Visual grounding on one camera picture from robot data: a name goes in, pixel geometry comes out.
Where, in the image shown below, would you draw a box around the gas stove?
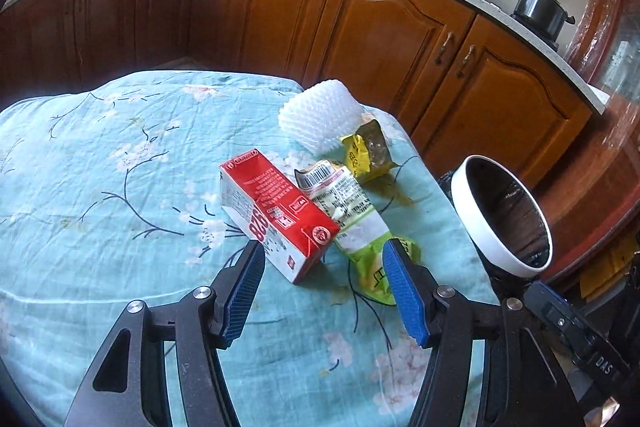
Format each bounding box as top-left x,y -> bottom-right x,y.
404,0 -> 562,54

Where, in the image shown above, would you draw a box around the yellow green wrapper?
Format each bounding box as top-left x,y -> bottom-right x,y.
340,118 -> 402,184

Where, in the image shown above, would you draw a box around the large white foam fruit net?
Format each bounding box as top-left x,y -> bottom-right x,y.
278,78 -> 362,156

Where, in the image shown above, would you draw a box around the wooden base cabinets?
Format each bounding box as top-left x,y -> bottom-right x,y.
0,0 -> 594,190

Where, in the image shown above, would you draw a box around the white green snack bag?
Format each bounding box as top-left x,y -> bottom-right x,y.
293,159 -> 424,307

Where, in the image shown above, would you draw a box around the teal floral tablecloth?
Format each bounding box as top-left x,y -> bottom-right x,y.
0,69 -> 503,427

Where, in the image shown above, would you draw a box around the white bowl with dark interior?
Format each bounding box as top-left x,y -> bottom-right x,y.
439,154 -> 554,280

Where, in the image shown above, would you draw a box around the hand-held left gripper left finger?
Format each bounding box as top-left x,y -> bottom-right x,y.
62,243 -> 267,427

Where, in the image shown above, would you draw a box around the steel cooking pot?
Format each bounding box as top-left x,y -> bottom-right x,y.
512,0 -> 577,36

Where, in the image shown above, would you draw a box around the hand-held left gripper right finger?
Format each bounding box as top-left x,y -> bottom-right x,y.
382,237 -> 585,427

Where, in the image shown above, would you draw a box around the wooden door frame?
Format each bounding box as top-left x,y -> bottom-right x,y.
564,0 -> 640,118

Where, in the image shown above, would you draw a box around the red milk carton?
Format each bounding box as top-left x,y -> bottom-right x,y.
219,148 -> 342,286

